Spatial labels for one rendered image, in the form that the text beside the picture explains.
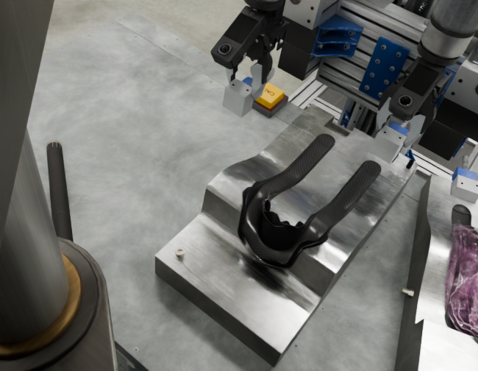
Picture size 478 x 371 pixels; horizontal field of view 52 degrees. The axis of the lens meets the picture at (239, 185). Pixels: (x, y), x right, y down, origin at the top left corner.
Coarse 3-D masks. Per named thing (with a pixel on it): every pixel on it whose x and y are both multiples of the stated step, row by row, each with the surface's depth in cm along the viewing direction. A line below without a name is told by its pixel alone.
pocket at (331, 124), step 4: (332, 120) 107; (328, 124) 107; (332, 124) 108; (336, 124) 108; (332, 128) 108; (336, 128) 108; (340, 128) 107; (344, 128) 107; (336, 132) 108; (340, 132) 108; (344, 132) 107; (348, 132) 107; (344, 136) 107
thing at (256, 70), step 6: (252, 66) 93; (258, 66) 92; (252, 72) 94; (258, 72) 93; (270, 72) 97; (252, 78) 95; (258, 78) 94; (270, 78) 98; (252, 84) 96; (258, 84) 95; (264, 84) 95; (252, 90) 97; (258, 90) 96; (252, 96) 98; (258, 96) 98
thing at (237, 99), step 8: (232, 80) 99; (248, 80) 102; (232, 88) 98; (240, 88) 98; (248, 88) 98; (224, 96) 100; (232, 96) 98; (240, 96) 97; (248, 96) 97; (224, 104) 101; (232, 104) 100; (240, 104) 98; (248, 104) 99; (232, 112) 101; (240, 112) 100; (248, 112) 102
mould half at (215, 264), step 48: (288, 144) 100; (336, 144) 101; (240, 192) 84; (288, 192) 88; (336, 192) 94; (384, 192) 95; (192, 240) 86; (240, 240) 86; (336, 240) 80; (192, 288) 81; (240, 288) 81; (288, 288) 82; (240, 336) 80; (288, 336) 76
